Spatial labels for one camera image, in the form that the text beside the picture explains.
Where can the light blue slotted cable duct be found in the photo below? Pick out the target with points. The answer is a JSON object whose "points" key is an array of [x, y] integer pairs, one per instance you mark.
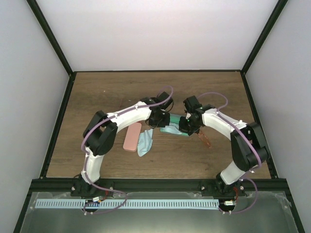
{"points": [[129, 204]]}

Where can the black front mounting rail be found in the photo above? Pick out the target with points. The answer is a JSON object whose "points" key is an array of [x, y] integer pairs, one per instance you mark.
{"points": [[73, 185]]}

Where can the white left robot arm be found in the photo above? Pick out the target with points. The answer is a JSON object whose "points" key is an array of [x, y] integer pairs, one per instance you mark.
{"points": [[100, 134]]}

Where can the pink glasses case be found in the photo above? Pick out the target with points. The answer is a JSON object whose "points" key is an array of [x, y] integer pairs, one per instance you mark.
{"points": [[132, 135]]}

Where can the orange transparent sunglasses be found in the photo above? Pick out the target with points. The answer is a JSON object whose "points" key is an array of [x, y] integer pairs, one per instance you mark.
{"points": [[204, 138]]}

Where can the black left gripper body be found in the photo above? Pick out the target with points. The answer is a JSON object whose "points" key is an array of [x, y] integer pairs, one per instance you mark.
{"points": [[159, 121]]}

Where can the grey glasses case green lining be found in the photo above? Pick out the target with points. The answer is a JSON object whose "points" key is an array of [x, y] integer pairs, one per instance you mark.
{"points": [[174, 118]]}

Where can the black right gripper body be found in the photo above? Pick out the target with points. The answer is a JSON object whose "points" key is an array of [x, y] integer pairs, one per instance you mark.
{"points": [[189, 126]]}

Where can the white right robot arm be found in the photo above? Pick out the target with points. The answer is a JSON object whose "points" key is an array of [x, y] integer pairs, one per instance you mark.
{"points": [[249, 147]]}

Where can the thin red sunglasses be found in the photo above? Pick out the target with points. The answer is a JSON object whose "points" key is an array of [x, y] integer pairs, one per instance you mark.
{"points": [[125, 103]]}

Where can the light blue cleaning cloth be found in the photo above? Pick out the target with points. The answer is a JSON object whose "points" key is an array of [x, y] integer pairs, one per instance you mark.
{"points": [[172, 128]]}

